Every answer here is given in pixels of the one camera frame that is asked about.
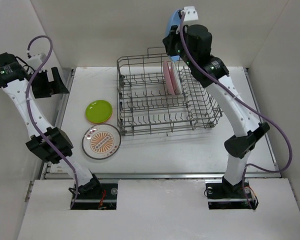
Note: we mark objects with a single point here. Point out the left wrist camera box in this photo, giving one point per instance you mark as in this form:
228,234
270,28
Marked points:
36,60

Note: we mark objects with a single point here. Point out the plain white plate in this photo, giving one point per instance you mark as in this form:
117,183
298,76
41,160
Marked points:
175,78

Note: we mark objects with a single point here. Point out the blue plate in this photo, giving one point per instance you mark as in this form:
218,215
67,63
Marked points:
175,19

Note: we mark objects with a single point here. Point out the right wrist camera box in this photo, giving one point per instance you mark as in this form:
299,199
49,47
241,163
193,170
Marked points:
190,14

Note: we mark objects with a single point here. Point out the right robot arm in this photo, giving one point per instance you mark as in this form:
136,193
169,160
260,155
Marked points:
193,46

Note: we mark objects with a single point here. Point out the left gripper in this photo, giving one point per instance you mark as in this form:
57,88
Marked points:
55,87

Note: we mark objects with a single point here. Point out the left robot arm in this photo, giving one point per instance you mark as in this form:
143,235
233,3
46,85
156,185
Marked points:
48,143

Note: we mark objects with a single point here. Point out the pink plate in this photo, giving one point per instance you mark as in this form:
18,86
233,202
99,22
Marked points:
167,77

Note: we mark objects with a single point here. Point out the grey wire dish rack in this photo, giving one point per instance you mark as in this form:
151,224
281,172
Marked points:
146,106

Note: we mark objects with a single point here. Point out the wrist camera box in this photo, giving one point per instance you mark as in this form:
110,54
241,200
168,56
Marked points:
36,60
190,14

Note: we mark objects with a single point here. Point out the white plate orange sunburst pattern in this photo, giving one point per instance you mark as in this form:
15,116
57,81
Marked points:
101,141

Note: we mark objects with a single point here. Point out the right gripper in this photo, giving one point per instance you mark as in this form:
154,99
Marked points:
169,40

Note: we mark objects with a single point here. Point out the lime green plate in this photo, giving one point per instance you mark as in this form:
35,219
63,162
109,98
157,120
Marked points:
98,110

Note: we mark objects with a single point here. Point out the front aluminium rail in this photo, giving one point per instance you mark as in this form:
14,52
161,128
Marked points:
180,175

